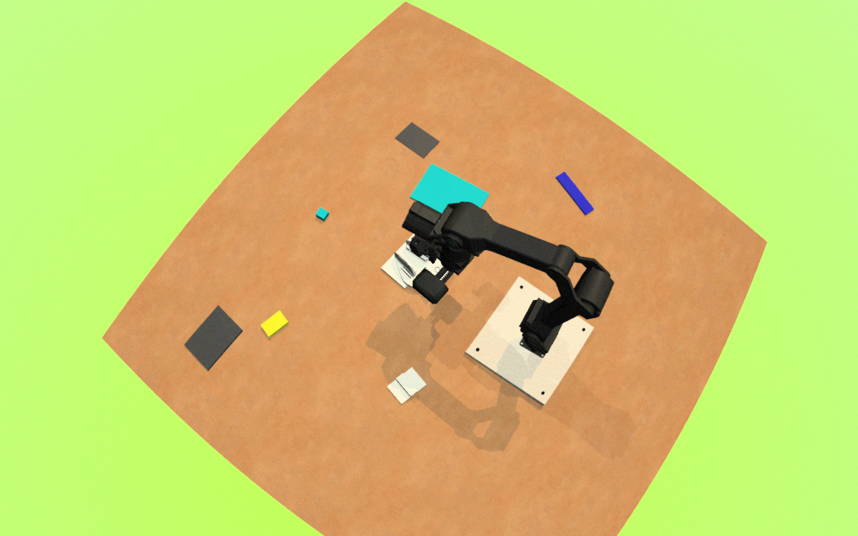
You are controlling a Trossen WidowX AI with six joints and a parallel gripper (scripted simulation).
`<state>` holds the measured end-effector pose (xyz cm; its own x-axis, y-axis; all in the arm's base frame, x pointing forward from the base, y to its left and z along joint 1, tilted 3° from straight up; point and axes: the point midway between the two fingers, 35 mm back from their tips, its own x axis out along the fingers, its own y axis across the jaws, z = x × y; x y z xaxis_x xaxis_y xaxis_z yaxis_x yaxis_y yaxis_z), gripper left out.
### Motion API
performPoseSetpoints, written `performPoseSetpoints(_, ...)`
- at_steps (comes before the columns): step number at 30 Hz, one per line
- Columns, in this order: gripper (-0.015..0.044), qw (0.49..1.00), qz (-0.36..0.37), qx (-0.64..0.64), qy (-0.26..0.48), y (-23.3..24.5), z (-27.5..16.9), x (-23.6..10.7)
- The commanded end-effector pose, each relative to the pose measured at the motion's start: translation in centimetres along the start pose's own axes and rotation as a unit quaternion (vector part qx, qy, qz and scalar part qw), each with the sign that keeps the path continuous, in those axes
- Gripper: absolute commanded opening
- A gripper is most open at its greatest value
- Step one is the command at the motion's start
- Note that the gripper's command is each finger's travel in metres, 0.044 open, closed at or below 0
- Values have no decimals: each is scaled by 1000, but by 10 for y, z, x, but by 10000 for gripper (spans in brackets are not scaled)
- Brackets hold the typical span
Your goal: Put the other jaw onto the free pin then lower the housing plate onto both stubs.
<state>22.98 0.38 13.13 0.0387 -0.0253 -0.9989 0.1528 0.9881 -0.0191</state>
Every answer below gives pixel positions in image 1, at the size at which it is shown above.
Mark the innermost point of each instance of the cyan flat rectangular plate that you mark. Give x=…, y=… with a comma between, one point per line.
x=438, y=188

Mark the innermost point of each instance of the blue flat bar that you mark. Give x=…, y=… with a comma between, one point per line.
x=574, y=193

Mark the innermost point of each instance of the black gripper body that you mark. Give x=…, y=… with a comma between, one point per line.
x=430, y=286

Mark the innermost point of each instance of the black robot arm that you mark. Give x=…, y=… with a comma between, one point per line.
x=463, y=229

